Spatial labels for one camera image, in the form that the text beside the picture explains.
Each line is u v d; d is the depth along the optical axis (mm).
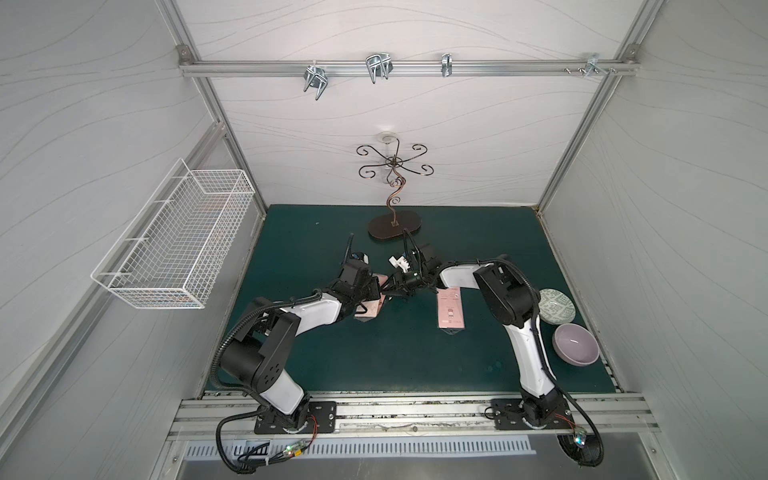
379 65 765
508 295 584
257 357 452
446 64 783
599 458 687
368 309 883
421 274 854
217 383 414
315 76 756
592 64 764
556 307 924
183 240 704
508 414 727
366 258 876
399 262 956
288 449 678
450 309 927
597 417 754
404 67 778
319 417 735
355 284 731
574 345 844
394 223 1141
